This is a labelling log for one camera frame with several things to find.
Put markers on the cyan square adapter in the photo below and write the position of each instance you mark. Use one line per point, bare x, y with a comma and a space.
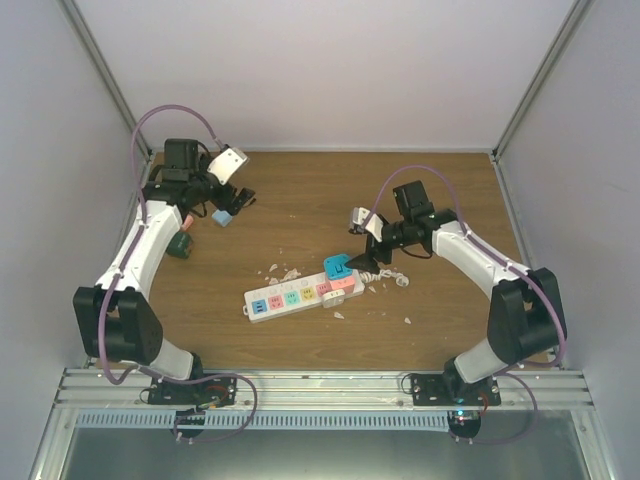
336, 267

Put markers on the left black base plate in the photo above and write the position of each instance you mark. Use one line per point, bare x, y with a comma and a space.
212, 393

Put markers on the light blue usb charger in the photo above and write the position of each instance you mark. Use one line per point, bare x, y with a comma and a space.
222, 218

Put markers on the white grey plug on strip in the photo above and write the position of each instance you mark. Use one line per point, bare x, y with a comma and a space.
333, 298

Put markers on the dark green square adapter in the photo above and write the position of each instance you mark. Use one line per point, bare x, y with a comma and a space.
180, 245

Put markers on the small pink plug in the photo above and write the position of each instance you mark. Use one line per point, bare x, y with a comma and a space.
187, 223

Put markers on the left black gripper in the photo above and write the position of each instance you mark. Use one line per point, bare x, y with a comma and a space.
224, 202

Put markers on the white power strip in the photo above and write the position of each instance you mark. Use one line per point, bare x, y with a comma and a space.
291, 296

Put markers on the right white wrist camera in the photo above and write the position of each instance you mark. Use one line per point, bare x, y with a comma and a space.
364, 221

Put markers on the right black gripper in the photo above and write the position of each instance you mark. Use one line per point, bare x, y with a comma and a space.
371, 264

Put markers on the grey slotted cable duct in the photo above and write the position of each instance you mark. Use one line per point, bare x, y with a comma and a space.
267, 420

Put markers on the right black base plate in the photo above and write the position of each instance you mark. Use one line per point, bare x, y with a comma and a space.
431, 390

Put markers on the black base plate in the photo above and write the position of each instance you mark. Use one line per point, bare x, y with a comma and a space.
212, 393
431, 390

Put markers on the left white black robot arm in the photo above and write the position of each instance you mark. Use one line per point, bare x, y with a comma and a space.
115, 319

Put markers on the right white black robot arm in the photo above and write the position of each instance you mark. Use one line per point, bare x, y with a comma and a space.
525, 309

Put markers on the large pink adapter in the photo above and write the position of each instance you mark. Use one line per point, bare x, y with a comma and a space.
346, 284

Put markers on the aluminium front rail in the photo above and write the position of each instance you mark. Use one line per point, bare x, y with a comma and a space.
282, 390

